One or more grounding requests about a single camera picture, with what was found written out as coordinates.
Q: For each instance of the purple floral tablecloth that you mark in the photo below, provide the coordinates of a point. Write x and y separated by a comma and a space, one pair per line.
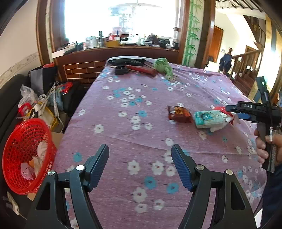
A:
140, 187

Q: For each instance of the red handled tool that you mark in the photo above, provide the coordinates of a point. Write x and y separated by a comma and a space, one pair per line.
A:
141, 69

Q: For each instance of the red plastic bag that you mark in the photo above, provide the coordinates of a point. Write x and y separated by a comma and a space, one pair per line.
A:
229, 116

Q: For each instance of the dark red snack wrapper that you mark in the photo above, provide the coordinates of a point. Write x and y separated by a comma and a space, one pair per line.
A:
179, 114

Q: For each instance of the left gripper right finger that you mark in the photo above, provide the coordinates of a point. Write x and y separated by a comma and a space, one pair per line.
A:
231, 208

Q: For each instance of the wooden stair railing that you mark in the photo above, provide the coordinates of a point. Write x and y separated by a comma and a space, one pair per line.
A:
246, 67

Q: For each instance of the black sofa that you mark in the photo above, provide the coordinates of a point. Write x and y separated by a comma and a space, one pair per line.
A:
10, 98

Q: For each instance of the white plastic bag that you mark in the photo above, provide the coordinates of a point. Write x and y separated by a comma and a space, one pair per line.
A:
31, 169

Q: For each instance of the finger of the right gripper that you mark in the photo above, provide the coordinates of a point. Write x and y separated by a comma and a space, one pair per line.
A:
246, 117
245, 107

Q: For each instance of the green crumpled cloth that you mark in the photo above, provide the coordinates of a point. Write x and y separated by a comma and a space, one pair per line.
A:
162, 66

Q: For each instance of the teal tissue pack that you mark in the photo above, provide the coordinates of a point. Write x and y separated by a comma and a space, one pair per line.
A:
209, 119

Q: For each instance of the small black box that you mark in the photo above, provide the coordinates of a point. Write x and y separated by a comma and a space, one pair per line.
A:
121, 70

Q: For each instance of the clear plastic bag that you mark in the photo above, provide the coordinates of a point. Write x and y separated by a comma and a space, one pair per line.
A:
28, 96

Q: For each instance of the red plastic mesh basket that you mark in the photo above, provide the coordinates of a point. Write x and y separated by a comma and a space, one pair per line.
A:
21, 147

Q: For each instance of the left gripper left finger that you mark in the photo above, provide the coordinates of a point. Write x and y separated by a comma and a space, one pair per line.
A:
49, 209

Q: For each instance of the black flat case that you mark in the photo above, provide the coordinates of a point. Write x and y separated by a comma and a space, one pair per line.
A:
126, 61

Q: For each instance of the dark blue hanging jacket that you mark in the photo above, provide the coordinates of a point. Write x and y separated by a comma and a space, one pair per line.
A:
225, 62

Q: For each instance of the wooden brick pattern counter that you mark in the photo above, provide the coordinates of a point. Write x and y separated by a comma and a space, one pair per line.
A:
86, 65

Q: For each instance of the brown wooden door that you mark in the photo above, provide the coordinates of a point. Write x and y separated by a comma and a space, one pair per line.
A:
215, 44

